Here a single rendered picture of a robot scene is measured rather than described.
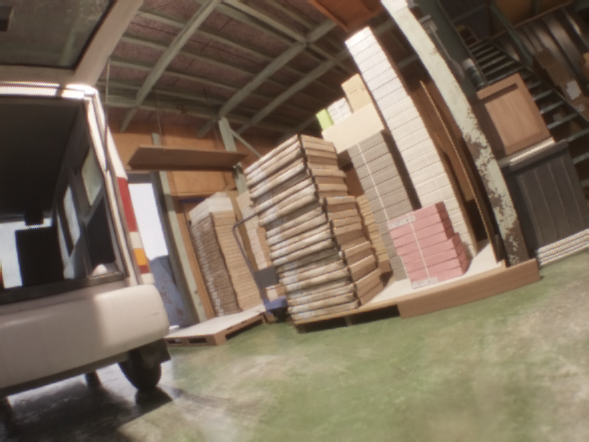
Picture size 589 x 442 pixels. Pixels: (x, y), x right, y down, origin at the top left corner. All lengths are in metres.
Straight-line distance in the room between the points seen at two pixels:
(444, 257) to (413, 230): 0.21
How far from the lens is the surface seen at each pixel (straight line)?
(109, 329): 1.23
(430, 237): 1.51
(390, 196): 1.93
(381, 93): 2.06
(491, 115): 1.53
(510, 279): 1.36
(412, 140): 1.92
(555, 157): 1.52
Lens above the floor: 0.43
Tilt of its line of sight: 8 degrees up
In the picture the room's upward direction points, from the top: 19 degrees counter-clockwise
